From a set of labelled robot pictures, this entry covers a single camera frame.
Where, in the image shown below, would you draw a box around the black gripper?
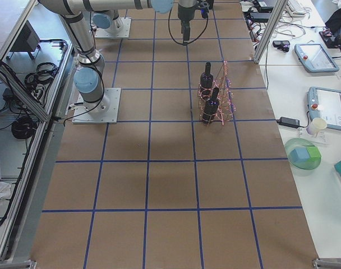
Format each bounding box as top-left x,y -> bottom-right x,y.
178,0 -> 197,45

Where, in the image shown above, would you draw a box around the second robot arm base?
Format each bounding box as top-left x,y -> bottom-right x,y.
91,10 -> 123,34

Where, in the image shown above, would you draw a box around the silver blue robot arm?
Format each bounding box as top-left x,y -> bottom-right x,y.
39,0 -> 174,113

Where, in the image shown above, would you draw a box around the dark wine bottle rear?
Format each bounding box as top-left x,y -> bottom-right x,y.
200,62 -> 213,98

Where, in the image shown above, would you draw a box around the dark wine bottle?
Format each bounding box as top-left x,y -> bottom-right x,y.
201,87 -> 219,123
200,62 -> 213,98

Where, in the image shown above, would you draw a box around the dark wine bottle front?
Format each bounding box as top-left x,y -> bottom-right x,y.
201,87 -> 219,123

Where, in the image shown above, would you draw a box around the black game controller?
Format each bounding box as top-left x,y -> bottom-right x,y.
272,40 -> 290,53

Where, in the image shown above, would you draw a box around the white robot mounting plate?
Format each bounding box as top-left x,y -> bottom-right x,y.
71,88 -> 121,124

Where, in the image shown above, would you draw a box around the teach pendant far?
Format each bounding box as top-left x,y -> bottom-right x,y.
294,43 -> 339,73

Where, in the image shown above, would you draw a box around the teach pendant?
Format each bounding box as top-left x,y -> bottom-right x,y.
307,86 -> 341,131
294,43 -> 339,73

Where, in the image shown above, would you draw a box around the black power adapter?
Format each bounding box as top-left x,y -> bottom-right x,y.
277,117 -> 300,128

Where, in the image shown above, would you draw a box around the black control box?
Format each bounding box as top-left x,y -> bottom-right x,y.
6,20 -> 40,60

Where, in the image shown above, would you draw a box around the white paper cup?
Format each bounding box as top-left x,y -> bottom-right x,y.
306,118 -> 327,136

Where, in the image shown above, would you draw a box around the teach pendant near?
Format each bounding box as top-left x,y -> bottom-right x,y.
307,86 -> 341,131

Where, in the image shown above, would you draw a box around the blue foam cube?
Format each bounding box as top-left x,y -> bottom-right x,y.
289,147 -> 309,163

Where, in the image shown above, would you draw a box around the green plastic bowl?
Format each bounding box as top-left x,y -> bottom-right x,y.
284,138 -> 321,170

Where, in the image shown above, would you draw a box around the green foam cube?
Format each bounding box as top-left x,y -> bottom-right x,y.
306,146 -> 321,162

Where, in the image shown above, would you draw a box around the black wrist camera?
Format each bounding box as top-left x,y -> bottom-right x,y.
197,0 -> 214,18

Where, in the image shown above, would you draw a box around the copper wire wine basket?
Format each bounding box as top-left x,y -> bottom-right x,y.
197,61 -> 236,125

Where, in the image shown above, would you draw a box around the aluminium frame post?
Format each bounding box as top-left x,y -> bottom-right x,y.
253,0 -> 287,64

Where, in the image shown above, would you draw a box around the coiled black cables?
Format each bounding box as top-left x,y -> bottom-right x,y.
24,62 -> 59,90

